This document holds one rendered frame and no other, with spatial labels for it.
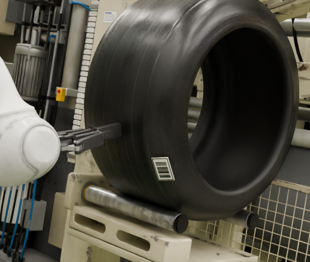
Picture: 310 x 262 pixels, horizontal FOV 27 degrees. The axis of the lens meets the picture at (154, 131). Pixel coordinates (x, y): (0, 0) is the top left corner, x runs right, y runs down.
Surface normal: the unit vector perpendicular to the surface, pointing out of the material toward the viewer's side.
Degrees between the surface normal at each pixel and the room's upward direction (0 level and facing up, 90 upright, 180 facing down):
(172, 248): 90
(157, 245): 90
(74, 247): 90
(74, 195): 90
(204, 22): 58
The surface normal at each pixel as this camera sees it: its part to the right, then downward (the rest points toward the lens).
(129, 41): -0.59, -0.45
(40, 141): 0.69, 0.00
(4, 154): -0.52, 0.17
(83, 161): -0.70, -0.07
